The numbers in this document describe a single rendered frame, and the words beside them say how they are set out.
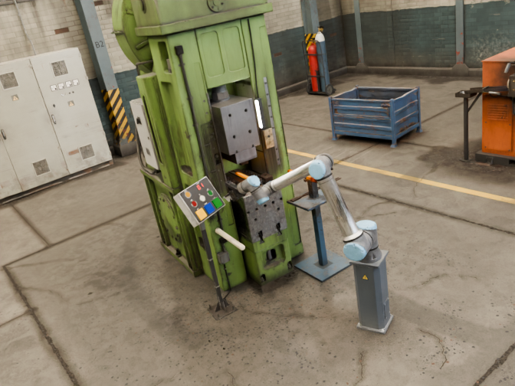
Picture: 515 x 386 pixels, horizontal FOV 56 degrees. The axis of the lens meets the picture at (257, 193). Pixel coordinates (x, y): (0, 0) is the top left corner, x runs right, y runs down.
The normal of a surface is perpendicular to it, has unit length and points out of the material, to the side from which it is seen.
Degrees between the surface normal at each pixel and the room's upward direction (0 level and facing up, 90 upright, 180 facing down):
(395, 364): 0
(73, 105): 90
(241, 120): 90
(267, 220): 90
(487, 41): 90
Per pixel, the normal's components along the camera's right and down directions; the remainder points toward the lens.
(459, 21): -0.78, 0.36
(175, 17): 0.52, 0.25
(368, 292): -0.52, 0.42
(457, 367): -0.17, -0.91
